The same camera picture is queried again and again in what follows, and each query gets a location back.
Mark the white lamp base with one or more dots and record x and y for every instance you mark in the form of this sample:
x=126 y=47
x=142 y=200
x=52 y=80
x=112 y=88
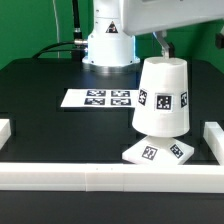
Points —
x=158 y=151

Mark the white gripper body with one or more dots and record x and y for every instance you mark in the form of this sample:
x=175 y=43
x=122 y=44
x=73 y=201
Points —
x=146 y=16

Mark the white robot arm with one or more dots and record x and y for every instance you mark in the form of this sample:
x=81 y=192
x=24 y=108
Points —
x=117 y=22

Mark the white marker sheet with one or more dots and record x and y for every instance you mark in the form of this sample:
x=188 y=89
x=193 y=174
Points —
x=101 y=98

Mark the white lamp shade cone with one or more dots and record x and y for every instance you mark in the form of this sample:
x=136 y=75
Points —
x=162 y=107

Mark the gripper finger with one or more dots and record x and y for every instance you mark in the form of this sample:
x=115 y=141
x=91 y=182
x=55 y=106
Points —
x=167 y=49
x=219 y=40

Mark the white U-shaped fence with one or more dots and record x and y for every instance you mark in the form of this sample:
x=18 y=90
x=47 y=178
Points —
x=159 y=177

